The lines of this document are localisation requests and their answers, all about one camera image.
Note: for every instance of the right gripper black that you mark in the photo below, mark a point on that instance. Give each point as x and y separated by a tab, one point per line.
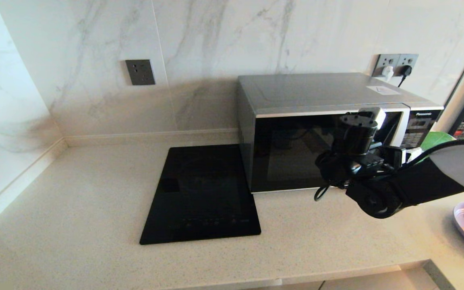
355	137

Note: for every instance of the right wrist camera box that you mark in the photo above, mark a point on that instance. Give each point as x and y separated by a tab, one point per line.
368	162

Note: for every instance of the single dark grey wall socket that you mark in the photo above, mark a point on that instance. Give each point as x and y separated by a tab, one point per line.
140	72

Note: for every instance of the green plastic cutting board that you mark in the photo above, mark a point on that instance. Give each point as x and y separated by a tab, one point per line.
435	140

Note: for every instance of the black glass induction cooktop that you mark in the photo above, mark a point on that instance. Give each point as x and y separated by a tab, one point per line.
199	193

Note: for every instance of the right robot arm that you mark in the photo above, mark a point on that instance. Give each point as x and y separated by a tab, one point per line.
417	181

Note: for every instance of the grey socket with black plug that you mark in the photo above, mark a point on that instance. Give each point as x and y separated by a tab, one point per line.
411	59

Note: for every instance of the black power plug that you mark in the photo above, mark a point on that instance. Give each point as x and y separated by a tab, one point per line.
405	71

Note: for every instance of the black glass microwave door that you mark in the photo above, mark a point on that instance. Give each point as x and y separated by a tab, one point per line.
288	153

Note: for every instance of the silver microwave oven body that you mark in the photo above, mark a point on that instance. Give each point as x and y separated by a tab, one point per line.
316	88

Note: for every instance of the white power plug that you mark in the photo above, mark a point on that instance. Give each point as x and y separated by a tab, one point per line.
388	72

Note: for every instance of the grey socket with white plug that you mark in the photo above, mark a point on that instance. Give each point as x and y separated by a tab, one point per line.
385	59

